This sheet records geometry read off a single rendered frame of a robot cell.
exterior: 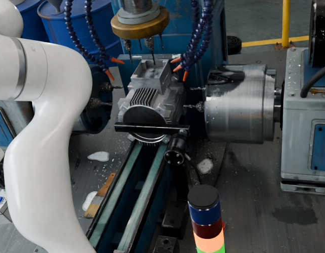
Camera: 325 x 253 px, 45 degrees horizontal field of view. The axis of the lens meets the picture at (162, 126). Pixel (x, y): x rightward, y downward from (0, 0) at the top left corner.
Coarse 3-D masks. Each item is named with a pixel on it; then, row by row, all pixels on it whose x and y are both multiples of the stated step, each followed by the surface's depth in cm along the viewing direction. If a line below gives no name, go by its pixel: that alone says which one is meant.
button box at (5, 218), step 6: (0, 192) 107; (6, 198) 102; (0, 204) 101; (6, 204) 101; (0, 210) 99; (6, 210) 100; (0, 216) 100; (6, 216) 100; (0, 222) 102; (6, 222) 101
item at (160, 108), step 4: (172, 76) 134; (176, 76) 134; (172, 80) 135; (176, 80) 134; (124, 104) 125; (128, 104) 126; (160, 104) 121; (120, 108) 125; (124, 108) 125; (156, 108) 121; (160, 108) 121; (164, 108) 122; (160, 112) 122; (128, 136) 133; (168, 136) 129; (132, 140) 133; (164, 140) 129; (168, 140) 128
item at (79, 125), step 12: (96, 72) 137; (96, 84) 137; (108, 84) 140; (96, 96) 137; (108, 96) 146; (84, 108) 130; (96, 108) 138; (108, 108) 145; (84, 120) 131; (96, 120) 137; (108, 120) 148; (72, 132) 139; (84, 132) 136; (96, 132) 139
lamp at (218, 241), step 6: (222, 228) 79; (222, 234) 79; (198, 240) 79; (204, 240) 77; (210, 240) 77; (216, 240) 78; (222, 240) 80; (198, 246) 80; (204, 246) 79; (210, 246) 79; (216, 246) 79
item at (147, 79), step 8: (144, 64) 134; (152, 64) 135; (160, 64) 134; (168, 64) 132; (136, 72) 130; (144, 72) 134; (152, 72) 129; (160, 72) 132; (168, 72) 132; (136, 80) 126; (144, 80) 126; (152, 80) 125; (160, 80) 125; (168, 80) 132; (136, 88) 129; (160, 88) 126
